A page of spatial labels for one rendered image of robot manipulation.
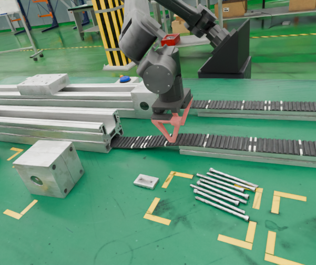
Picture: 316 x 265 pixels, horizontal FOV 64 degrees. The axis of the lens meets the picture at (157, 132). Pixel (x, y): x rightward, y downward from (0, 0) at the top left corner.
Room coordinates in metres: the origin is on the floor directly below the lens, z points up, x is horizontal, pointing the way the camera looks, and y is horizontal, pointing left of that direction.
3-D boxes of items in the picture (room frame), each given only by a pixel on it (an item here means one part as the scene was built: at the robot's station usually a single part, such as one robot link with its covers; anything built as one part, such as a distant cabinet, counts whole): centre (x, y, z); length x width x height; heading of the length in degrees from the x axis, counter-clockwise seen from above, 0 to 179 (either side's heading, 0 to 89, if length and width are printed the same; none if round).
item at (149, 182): (0.43, 0.05, 0.78); 0.05 x 0.03 x 0.01; 57
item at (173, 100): (0.53, -0.05, 0.95); 0.10 x 0.07 x 0.07; 154
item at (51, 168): (0.51, 0.26, 0.83); 0.11 x 0.10 x 0.10; 157
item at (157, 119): (0.51, -0.04, 0.88); 0.07 x 0.07 x 0.09; 64
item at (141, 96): (0.78, -0.01, 0.83); 0.12 x 0.09 x 0.10; 153
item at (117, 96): (0.97, 0.39, 0.82); 0.80 x 0.10 x 0.09; 63
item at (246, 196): (0.37, -0.11, 0.78); 0.11 x 0.01 x 0.01; 45
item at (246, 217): (0.32, -0.09, 0.78); 0.11 x 0.01 x 0.01; 46
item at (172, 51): (0.53, -0.05, 1.01); 0.07 x 0.06 x 0.07; 163
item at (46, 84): (0.97, 0.39, 0.87); 0.16 x 0.11 x 0.07; 63
